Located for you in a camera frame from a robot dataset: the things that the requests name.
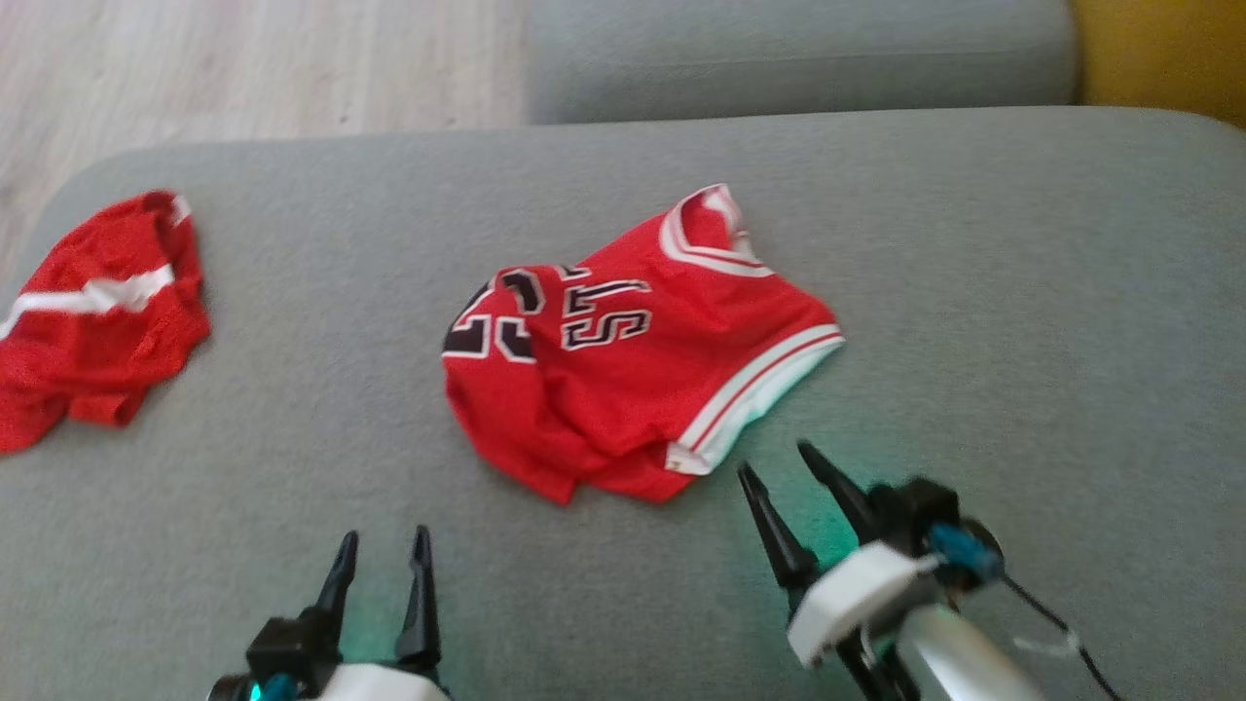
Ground grey sofa cushion with seam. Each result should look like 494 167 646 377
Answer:
526 0 1077 125

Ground red shorts with white stripe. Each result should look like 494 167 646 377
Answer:
0 190 212 456

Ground large grey sofa seat cushion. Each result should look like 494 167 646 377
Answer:
0 107 1246 701

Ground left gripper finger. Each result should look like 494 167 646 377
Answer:
313 531 360 626
393 526 442 671

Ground red basketball jersey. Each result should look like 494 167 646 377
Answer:
441 183 845 507

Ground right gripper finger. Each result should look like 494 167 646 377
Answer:
797 440 883 546
737 461 821 588

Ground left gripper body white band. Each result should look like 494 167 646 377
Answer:
207 654 451 701

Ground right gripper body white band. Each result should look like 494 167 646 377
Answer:
786 540 943 701

